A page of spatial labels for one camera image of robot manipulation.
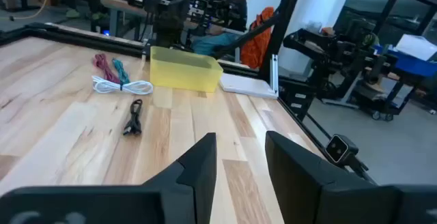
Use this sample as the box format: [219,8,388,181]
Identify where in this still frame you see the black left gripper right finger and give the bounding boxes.
[264,130,437,224]

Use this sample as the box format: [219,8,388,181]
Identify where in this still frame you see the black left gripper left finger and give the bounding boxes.
[0,132,218,224]

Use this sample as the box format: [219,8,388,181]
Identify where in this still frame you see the black USB-C cable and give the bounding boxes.
[122,98,143,137]

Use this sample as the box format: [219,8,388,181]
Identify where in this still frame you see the white USB-C cable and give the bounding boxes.
[91,75,154,96]

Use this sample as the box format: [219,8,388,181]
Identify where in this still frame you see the teal braided USB-C cable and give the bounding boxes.
[111,58,131,85]

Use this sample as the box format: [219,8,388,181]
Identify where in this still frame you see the maroon braided USB-C cable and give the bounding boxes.
[92,53,121,85]

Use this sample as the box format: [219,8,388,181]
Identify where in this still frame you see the translucent yellow plastic bin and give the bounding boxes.
[149,45,224,94]

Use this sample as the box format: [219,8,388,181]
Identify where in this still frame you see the white flat board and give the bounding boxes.
[219,72,279,100]

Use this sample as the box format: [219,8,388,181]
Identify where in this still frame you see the black equipment cart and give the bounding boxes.
[282,12,421,122]

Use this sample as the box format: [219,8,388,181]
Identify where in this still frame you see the orange cloth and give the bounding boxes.
[240,6,276,70]

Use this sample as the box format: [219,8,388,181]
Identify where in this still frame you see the blue plastic bin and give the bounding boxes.
[373,44,437,78]

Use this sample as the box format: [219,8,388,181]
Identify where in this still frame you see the white paper sheet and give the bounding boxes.
[395,33,437,62]

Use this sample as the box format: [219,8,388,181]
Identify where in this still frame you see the person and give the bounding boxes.
[191,0,253,57]

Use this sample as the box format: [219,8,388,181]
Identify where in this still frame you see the small black table camera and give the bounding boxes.
[324,134,360,165]

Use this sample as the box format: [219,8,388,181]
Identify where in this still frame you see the aluminium bracket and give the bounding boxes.
[269,54,280,96]

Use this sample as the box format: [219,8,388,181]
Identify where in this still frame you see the black frame upright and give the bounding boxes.
[211,0,306,81]

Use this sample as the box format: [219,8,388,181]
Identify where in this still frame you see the black table edge frame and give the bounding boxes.
[0,21,376,186]

